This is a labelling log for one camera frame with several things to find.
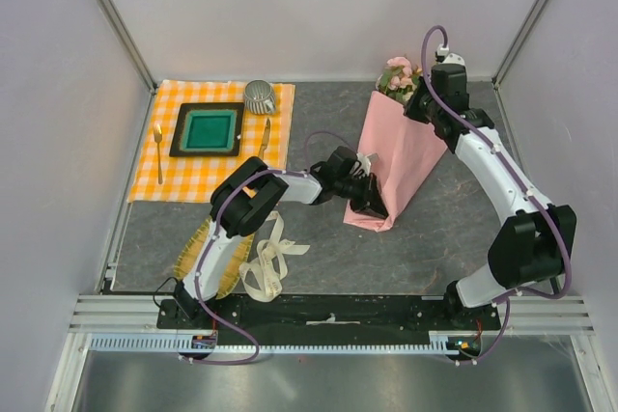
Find grey striped mug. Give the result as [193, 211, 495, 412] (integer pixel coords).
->
[243, 80, 276, 115]

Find cream rose stem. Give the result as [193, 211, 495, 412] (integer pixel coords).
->
[376, 70, 410, 97]

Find pink wrapping paper sheet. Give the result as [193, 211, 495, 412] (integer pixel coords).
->
[343, 91, 447, 232]

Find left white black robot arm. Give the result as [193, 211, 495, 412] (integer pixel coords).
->
[174, 146, 388, 328]

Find orange white checkered cloth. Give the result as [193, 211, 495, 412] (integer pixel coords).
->
[127, 80, 295, 203]

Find white cable duct strip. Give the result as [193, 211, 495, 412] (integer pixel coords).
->
[89, 333, 482, 355]

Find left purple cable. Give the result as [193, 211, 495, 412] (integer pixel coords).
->
[195, 130, 356, 366]

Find left aluminium frame post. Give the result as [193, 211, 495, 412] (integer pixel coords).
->
[96, 0, 157, 95]

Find black green square plate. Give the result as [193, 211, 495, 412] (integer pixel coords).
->
[169, 102, 244, 158]

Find pink rose stem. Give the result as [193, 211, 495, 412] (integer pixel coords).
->
[386, 56, 422, 85]

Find cream ribbon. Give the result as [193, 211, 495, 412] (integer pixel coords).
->
[239, 211, 310, 303]

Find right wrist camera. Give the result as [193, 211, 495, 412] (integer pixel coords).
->
[435, 44, 465, 67]

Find right aluminium frame post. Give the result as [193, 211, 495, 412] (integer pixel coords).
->
[491, 0, 580, 88]

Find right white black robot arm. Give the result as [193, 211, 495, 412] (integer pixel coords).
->
[404, 54, 576, 329]

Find gold spoon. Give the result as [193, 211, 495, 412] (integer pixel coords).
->
[153, 124, 163, 185]

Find peach rose stem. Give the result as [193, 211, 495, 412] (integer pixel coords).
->
[395, 83, 417, 105]

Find woven bamboo mat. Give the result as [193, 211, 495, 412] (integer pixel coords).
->
[174, 217, 254, 299]

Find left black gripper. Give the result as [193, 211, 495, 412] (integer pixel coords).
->
[334, 173, 388, 220]

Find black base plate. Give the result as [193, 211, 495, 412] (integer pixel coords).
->
[156, 293, 501, 346]

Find aluminium frame post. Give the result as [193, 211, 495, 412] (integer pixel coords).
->
[491, 0, 580, 88]
[96, 0, 157, 95]

